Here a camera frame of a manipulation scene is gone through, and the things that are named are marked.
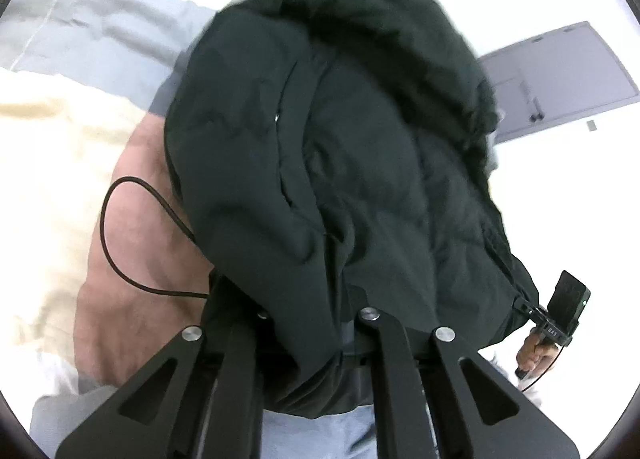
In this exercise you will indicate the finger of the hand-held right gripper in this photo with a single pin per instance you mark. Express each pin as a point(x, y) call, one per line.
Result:
point(530, 310)

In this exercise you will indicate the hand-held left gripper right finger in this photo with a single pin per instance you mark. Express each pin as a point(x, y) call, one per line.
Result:
point(390, 364)

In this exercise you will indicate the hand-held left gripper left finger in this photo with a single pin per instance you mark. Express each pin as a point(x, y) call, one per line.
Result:
point(240, 354)

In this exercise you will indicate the black puffer jacket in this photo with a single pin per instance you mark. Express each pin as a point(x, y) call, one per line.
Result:
point(350, 164)

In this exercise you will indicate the person's right hand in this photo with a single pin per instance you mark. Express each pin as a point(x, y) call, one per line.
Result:
point(544, 350)

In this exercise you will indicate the person's blue jeans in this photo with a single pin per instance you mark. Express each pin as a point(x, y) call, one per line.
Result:
point(320, 439)

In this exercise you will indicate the grey door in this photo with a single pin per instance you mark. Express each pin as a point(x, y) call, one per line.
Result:
point(575, 69)

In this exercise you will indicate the checked bed blanket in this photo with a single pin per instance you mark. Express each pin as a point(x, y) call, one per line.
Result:
point(50, 139)

